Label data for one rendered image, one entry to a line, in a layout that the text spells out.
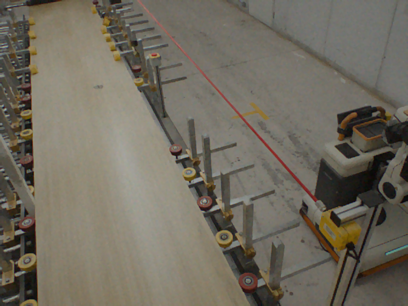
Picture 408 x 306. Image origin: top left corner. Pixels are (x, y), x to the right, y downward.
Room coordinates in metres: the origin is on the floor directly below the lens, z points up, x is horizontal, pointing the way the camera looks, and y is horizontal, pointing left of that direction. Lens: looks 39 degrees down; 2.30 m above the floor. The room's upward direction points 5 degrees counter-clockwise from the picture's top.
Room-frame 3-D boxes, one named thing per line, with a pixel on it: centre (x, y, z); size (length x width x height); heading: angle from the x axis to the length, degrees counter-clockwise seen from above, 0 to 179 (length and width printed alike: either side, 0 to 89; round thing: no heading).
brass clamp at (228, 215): (1.33, -0.09, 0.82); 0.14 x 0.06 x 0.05; 18
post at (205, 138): (1.55, -0.01, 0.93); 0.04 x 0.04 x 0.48; 18
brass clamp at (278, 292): (0.86, -0.24, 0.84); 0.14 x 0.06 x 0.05; 18
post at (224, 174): (1.31, -0.09, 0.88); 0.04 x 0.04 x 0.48; 18
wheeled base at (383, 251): (1.69, -1.10, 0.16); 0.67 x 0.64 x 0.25; 17
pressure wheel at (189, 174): (1.55, 0.10, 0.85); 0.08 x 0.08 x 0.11
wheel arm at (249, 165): (1.61, -0.09, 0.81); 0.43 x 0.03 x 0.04; 108
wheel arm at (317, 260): (0.90, -0.33, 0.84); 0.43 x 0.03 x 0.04; 108
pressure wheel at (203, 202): (1.31, 0.02, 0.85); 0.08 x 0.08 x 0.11
